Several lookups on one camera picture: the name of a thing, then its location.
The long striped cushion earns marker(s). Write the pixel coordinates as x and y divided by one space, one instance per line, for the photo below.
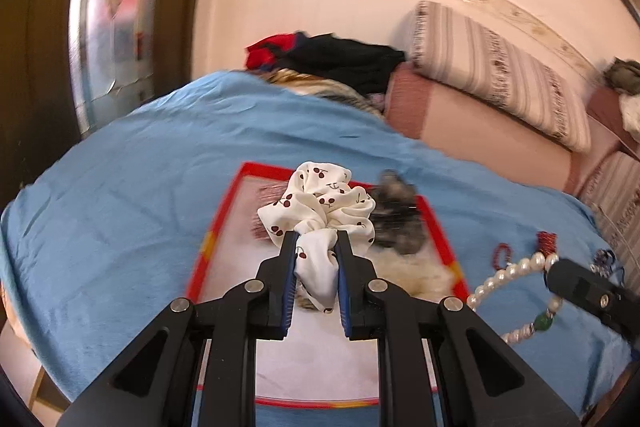
500 67

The blue bead jewelry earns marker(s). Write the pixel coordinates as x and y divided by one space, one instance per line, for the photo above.
605 263

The white cherry print scrunchie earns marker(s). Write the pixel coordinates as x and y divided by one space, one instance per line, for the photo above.
320 207

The red striped scrunchie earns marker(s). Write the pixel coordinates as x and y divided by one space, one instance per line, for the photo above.
546 241

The white cloth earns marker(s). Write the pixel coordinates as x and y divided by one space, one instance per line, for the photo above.
631 112

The grey fluffy scrunchie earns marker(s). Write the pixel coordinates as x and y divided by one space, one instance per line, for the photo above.
400 217

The red shallow box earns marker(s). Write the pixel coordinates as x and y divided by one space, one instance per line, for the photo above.
230 232

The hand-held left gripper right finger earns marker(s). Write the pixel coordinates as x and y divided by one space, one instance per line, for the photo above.
344 282

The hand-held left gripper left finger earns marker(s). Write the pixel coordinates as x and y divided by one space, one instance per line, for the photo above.
290 279

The light blue blanket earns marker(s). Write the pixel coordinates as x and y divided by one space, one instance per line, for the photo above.
125 187

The grey cloth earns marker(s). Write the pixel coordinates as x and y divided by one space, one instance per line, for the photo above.
625 74

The glass door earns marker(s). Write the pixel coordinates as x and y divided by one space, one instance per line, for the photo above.
115 7

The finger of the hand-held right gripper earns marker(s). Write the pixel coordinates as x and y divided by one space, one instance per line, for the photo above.
580 284

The beige patterned blanket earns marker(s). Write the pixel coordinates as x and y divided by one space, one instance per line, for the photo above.
330 89

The red cloth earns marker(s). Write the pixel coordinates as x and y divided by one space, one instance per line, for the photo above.
265 49

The pink striped scrunchie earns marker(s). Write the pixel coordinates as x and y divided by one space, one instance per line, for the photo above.
267 212

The black cloth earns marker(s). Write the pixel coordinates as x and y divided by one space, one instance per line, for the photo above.
345 59

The pink sofa bolster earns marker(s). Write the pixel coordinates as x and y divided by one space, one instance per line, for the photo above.
475 137

